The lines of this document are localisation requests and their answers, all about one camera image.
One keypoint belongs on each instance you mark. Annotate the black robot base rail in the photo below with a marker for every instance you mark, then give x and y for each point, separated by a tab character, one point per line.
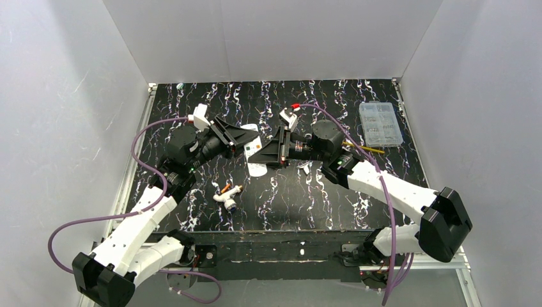
268	255

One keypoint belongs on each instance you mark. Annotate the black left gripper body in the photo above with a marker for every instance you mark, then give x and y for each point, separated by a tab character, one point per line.
223	135

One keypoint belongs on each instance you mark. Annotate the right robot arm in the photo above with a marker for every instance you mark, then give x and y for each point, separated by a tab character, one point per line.
440	220

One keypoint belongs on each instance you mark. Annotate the white plastic valve fitting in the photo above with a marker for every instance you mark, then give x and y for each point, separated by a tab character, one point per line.
228	197

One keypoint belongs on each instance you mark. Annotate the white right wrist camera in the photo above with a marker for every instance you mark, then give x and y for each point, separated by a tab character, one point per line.
289	117

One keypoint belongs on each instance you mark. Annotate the white remote battery cover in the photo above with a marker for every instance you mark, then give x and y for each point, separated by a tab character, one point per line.
305	167

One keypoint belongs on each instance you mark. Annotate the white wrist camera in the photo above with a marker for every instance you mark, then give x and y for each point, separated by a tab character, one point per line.
198	117
289	117

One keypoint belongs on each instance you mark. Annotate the clear plastic screw box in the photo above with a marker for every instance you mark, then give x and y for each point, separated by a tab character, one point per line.
380	125

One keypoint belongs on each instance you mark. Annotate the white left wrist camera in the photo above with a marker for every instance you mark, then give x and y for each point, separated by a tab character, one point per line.
198	117

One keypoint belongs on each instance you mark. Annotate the orange battery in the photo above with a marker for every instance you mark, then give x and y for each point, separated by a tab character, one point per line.
225	189

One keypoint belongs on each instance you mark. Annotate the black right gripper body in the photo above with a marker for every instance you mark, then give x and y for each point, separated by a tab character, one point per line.
284	147

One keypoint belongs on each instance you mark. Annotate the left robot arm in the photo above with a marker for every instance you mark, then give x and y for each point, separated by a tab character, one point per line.
110	274

